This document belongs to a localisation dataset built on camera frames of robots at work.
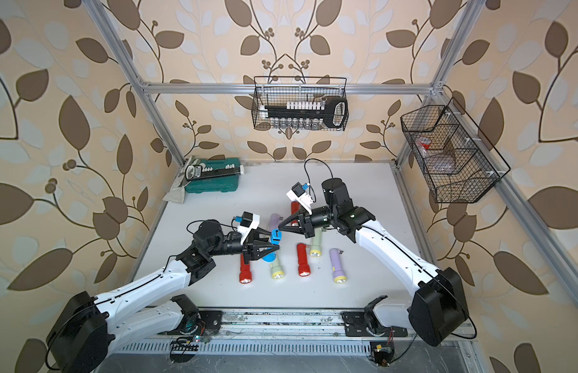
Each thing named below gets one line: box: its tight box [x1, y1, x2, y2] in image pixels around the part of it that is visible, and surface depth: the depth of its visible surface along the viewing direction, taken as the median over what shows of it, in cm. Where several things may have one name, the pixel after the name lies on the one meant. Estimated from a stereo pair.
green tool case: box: [184, 157, 241, 194], surface depth 108 cm
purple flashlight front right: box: [329, 247, 348, 284], surface depth 86 cm
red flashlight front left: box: [239, 254, 253, 284], surface depth 84 cm
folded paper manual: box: [163, 155, 202, 205], surface depth 110 cm
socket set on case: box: [184, 163, 245, 181], surface depth 111 cm
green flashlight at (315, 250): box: [309, 227, 323, 258], surface depth 90 cm
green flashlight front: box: [270, 261, 286, 280], surface depth 85 cm
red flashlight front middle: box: [296, 243, 311, 277], surface depth 88 cm
